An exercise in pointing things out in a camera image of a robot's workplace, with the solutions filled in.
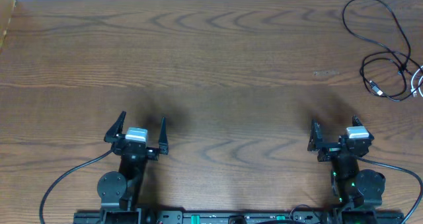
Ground black camera cable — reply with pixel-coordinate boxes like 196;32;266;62
355;156;423;224
38;149;115;224

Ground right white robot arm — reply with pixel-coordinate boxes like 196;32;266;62
307;116;386;223

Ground left black camera cable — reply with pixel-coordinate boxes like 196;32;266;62
38;149;115;224

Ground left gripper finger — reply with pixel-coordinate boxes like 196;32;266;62
158;117;169;155
104;111;126;143

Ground black USB cable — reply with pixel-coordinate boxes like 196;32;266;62
342;0;423;102

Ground right black camera cable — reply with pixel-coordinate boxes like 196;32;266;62
355;156;423;224

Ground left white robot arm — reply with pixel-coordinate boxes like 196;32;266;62
97;111;169;223

